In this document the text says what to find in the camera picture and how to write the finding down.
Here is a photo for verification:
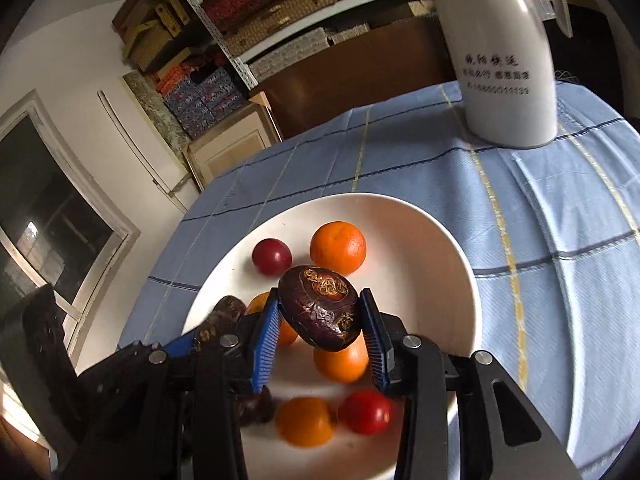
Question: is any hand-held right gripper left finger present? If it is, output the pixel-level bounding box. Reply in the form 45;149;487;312
65;287;282;480

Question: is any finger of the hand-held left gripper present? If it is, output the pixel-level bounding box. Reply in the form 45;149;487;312
162;332;202;359

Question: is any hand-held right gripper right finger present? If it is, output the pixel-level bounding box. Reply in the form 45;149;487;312
359;288;584;480

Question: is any small orange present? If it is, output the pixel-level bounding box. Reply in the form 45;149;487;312
275;396;337;449
244;291;301;346

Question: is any medium tangerine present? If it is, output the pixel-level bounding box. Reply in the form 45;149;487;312
313;337;370;385

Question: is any dark red plum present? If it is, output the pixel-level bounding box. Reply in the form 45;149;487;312
337;390;396;436
251;238;293;277

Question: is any white round plate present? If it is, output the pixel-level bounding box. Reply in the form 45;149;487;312
181;192;484;480

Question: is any large orange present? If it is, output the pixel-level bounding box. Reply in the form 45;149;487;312
309;221;368;276

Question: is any pale framed wooden panel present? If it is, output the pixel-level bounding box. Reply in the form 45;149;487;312
181;106;284;192

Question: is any blue checked tablecloth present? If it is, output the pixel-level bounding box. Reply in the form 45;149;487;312
117;80;640;480

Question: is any thin wooden stick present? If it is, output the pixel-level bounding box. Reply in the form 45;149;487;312
97;89;190;212

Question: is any green patterned board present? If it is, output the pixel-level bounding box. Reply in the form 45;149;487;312
122;70;194;155

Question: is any stack of blue patterned boxes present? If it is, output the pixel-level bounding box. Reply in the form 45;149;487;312
161;66;249;140

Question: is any brown wooden board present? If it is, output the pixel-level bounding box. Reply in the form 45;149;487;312
249;19;459;142

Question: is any metal shelf rack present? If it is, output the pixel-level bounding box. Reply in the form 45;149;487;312
157;0;601;91

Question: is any white thermos jug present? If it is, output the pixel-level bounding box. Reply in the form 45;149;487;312
428;0;574;150

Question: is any window with white frame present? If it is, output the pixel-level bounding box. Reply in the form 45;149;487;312
0;89;142;361

